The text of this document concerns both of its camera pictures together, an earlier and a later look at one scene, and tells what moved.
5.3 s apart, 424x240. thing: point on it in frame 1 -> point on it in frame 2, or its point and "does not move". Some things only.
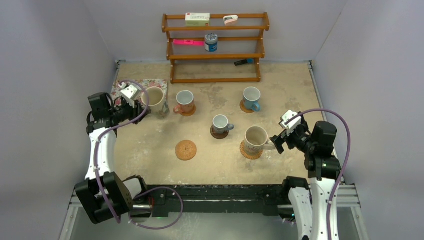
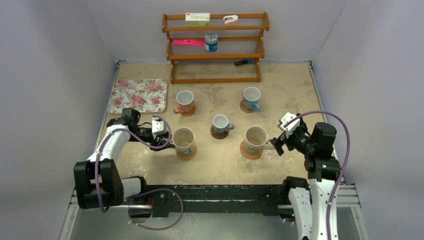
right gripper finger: [275, 138] does not move
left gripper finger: [139, 110] -> [168, 145]
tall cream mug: [156, 99] -> [183, 139]
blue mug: [251, 98] does not move
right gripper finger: [278, 141] does not move
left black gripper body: [124, 112] -> [142, 132]
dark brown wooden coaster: [219, 136] does not move
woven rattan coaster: [250, 157] does not move
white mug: [185, 99] does not move
